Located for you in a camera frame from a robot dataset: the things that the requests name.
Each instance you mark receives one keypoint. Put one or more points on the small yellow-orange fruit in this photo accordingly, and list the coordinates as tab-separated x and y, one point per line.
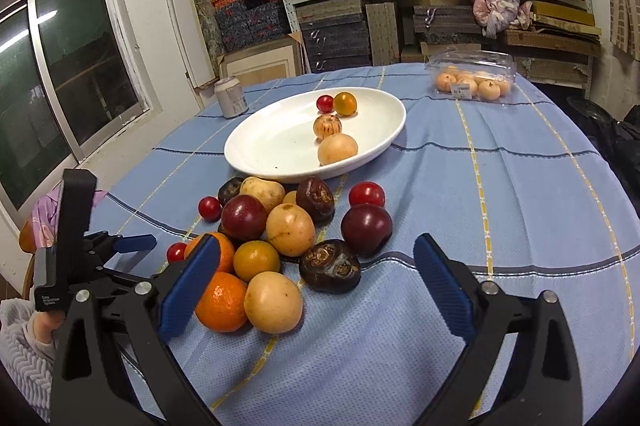
345	103

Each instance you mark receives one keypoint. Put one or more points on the small tan fruit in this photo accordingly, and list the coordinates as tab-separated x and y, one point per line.
290	198

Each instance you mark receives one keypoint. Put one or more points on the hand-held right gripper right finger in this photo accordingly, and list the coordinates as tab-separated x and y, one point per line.
442	286

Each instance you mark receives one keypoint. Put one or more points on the blue striped tablecloth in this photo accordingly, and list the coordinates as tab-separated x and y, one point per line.
450	186

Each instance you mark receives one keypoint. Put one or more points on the black bag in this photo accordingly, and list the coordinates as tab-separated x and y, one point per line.
615	130

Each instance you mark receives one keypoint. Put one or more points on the person's left forearm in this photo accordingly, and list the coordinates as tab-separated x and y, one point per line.
17	361

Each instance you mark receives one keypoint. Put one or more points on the dark red plum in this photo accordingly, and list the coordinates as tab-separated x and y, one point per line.
366	228
244	217

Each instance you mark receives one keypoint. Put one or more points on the stack of blue patterned boxes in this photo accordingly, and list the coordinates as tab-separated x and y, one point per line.
250	20

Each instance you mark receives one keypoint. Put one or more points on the small dark patterned fruit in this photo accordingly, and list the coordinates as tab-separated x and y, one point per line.
230	192

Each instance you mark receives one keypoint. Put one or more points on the pink plastic bag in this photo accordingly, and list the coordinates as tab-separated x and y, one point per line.
495	13

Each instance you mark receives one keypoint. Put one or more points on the tan round fruit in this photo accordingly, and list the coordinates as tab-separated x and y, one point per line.
273	302
337	149
290	229

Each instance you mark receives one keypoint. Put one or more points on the silver drink can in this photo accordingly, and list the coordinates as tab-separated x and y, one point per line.
231	97

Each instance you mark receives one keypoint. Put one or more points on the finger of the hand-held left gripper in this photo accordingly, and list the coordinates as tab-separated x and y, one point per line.
135	243
120	275

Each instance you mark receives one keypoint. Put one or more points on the white oval plate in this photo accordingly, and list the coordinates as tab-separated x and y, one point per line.
270	140

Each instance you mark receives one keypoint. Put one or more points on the pale orange boxed fruit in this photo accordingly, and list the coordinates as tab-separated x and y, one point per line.
489	89
505	86
445	81
468	83

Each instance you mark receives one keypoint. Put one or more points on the white leaning board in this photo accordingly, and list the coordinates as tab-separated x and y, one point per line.
182	35

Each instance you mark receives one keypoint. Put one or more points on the tan patterned fruit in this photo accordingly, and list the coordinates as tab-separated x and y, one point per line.
327	126

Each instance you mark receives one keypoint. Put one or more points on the clear plastic clamshell box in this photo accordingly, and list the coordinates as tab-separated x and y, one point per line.
470	60

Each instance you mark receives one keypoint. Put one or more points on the orange mandarin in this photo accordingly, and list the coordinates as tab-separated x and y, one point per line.
225	303
227	258

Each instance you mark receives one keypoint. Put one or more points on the red cherry tomato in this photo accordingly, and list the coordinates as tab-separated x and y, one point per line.
366	195
176	252
209	208
325	103

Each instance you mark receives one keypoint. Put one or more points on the person's left hand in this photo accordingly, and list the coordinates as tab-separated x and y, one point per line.
42	331

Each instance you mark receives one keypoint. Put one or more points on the tan oblong fruit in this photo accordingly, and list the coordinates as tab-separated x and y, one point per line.
262	193

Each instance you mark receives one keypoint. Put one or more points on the wooden chair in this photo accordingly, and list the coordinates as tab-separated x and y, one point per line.
26	246

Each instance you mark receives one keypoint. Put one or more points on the purple cloth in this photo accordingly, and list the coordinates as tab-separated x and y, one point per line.
45	218

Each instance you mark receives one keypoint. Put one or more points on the sliding glass window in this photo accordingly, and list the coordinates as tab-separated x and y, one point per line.
75	55

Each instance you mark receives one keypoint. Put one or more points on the wooden framed panel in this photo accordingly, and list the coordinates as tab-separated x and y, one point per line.
260	63

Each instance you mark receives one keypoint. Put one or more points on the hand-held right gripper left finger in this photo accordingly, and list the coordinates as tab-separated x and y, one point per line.
192	286

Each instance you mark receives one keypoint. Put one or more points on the dark brown patterned fruit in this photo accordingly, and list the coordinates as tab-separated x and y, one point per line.
315	198
330	266

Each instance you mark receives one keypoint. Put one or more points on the yellow-orange round fruit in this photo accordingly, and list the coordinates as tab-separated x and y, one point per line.
256	261

